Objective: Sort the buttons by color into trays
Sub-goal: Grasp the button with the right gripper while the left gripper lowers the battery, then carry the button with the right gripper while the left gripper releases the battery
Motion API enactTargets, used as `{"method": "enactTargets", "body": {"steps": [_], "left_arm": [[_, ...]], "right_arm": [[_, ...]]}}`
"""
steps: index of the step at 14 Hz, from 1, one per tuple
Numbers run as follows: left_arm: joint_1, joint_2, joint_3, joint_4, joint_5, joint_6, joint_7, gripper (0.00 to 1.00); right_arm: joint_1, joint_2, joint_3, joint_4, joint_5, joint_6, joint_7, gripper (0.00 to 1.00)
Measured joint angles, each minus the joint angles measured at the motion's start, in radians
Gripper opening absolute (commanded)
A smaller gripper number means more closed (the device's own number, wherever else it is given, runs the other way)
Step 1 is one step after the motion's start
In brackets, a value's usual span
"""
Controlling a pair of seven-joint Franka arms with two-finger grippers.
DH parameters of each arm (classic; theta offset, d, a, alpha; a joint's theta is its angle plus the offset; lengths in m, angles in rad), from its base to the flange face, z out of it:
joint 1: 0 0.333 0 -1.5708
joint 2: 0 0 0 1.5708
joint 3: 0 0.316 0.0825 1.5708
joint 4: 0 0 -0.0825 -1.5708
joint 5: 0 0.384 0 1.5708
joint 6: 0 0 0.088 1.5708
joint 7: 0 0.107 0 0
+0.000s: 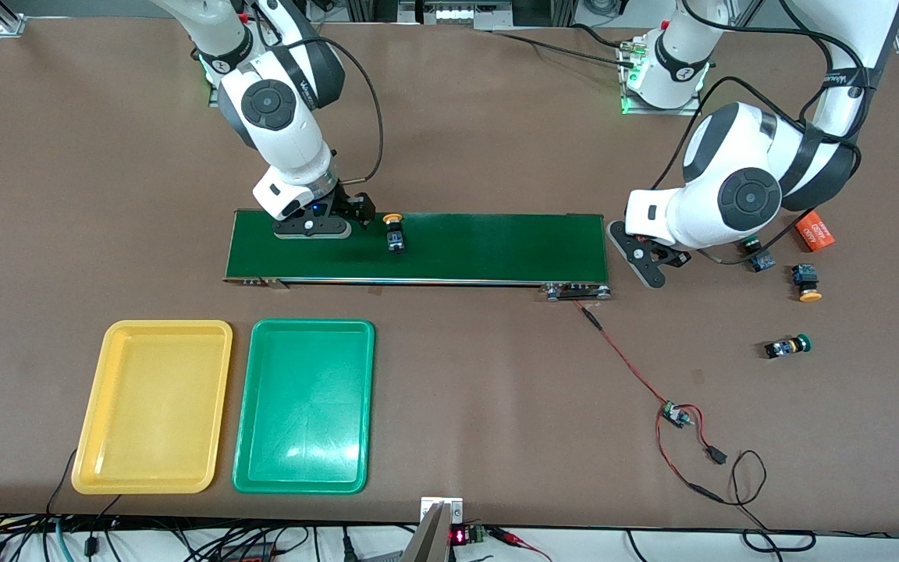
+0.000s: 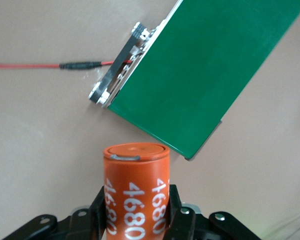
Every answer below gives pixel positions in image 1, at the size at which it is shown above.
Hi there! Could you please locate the yellow push button switch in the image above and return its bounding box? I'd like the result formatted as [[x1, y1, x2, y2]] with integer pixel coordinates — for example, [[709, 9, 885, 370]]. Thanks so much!
[[382, 212, 408, 255], [790, 264, 823, 304]]

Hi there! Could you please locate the green push button switch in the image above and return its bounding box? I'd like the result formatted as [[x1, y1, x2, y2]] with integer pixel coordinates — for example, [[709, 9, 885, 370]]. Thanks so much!
[[764, 333, 813, 360], [742, 238, 776, 273]]

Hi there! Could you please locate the green conveyor belt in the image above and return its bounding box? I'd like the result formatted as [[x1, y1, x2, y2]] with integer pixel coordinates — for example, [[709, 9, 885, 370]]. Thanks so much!
[[223, 209, 613, 302]]

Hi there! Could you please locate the red black power lead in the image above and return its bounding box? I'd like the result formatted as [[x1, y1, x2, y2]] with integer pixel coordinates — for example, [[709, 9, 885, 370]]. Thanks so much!
[[655, 404, 769, 508]]

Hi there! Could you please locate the green plastic tray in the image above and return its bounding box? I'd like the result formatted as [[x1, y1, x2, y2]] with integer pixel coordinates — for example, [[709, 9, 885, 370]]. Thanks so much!
[[232, 318, 376, 495]]

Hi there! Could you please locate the yellow plastic tray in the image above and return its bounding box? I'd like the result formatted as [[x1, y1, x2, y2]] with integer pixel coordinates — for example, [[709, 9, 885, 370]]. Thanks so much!
[[71, 319, 233, 495]]

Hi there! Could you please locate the red clip lead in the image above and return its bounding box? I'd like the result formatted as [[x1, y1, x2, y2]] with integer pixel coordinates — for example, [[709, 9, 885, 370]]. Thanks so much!
[[489, 527, 553, 562]]

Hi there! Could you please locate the grey metal pole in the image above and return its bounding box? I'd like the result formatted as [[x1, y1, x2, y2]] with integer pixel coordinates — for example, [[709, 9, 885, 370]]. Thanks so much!
[[399, 503, 452, 562]]

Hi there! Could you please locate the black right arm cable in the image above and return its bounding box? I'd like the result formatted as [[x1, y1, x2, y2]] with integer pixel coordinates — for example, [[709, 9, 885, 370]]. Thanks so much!
[[258, 0, 385, 186]]

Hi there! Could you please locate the red black motor wire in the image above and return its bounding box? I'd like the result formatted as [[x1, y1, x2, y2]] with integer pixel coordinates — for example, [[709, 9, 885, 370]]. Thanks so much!
[[573, 299, 677, 411]]

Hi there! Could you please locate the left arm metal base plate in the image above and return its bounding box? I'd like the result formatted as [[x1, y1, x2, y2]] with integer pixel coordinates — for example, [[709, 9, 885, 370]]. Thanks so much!
[[620, 39, 705, 116]]

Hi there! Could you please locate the aluminium frame rack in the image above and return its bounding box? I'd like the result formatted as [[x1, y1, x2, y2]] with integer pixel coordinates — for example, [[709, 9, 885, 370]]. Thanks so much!
[[344, 0, 575, 32]]

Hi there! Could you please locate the black base supply cable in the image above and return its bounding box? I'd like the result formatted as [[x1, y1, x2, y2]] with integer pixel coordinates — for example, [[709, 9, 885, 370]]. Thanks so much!
[[489, 23, 638, 67]]

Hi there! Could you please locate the black looped cable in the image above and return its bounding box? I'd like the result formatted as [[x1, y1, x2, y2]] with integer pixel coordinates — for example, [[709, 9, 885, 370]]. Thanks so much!
[[742, 507, 817, 553]]

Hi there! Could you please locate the small metal table bracket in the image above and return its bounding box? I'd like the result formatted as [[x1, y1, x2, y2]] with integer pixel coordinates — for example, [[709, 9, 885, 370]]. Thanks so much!
[[420, 496, 464, 525]]

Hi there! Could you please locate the metal corner bracket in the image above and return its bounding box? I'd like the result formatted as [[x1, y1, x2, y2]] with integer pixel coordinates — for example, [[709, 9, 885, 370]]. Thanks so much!
[[0, 0, 29, 36]]

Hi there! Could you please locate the thin black cable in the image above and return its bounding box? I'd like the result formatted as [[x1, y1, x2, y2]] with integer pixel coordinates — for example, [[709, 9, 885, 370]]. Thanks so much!
[[46, 449, 80, 518]]

